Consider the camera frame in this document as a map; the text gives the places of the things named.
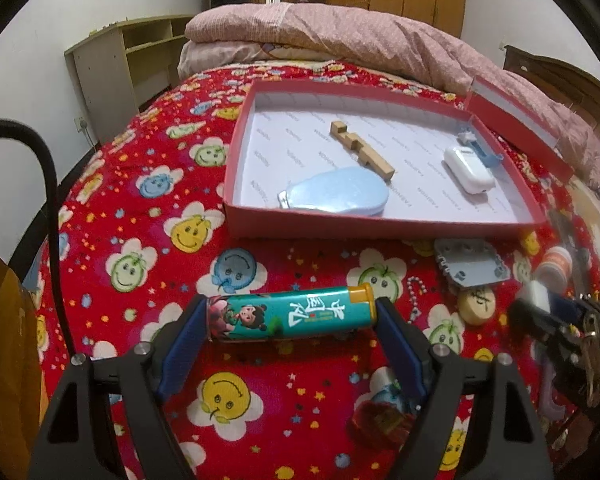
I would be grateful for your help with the small red toy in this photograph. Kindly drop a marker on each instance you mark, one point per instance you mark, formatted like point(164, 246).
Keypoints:
point(380, 422)

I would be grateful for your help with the round wooden chess piece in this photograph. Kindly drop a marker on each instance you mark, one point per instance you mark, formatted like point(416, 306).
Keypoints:
point(476, 305)

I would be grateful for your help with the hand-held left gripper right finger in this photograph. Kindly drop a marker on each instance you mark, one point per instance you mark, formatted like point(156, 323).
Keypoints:
point(405, 355)

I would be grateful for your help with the yellow wooden furniture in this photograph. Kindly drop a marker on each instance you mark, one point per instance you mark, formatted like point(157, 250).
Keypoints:
point(5, 360)

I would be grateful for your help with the grey studded plastic plate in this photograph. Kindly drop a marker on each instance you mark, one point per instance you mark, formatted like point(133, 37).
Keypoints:
point(472, 262)

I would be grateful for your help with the white earbuds case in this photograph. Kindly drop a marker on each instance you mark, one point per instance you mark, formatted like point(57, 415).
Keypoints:
point(467, 170)

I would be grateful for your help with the grey plastic block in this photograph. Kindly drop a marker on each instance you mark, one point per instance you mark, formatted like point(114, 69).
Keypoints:
point(537, 296)

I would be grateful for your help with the notched wooden puzzle piece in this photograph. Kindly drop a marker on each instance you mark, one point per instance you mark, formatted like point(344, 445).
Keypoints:
point(362, 150)

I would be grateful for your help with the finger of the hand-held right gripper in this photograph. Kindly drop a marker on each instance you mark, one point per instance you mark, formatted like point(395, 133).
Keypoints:
point(545, 327)
point(565, 305)

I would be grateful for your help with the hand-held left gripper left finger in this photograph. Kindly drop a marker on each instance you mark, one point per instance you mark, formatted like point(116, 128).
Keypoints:
point(185, 345)

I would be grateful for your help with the dark wooden headboard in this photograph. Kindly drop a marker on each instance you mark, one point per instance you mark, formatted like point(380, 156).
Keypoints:
point(565, 80)

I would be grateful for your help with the pink quilt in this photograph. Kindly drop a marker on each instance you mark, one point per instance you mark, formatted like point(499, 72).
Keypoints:
point(355, 35)

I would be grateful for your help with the lilac plastic piece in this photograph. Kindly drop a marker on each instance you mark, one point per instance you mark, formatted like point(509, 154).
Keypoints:
point(550, 395)

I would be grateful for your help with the teal toothpaste tube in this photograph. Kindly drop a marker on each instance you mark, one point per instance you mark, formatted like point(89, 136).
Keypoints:
point(290, 312)

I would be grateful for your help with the metal key bunch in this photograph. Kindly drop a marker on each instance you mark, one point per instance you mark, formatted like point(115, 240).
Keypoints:
point(592, 355)

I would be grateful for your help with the pale wooden shelf unit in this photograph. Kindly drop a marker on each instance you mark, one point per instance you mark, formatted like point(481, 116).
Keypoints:
point(100, 70)

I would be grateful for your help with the red smiley printed blanket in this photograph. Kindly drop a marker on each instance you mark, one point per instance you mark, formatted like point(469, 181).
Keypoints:
point(130, 200)

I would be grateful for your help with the red cardboard box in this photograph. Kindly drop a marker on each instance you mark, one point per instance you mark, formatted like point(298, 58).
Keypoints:
point(300, 145)

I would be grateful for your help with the white wall socket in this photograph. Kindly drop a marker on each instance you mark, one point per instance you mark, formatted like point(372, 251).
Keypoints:
point(82, 125)

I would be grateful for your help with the red box lid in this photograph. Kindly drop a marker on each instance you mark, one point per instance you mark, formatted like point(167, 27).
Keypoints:
point(515, 120)

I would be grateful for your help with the white bottle orange label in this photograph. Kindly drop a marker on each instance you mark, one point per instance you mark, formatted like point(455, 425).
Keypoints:
point(554, 267)

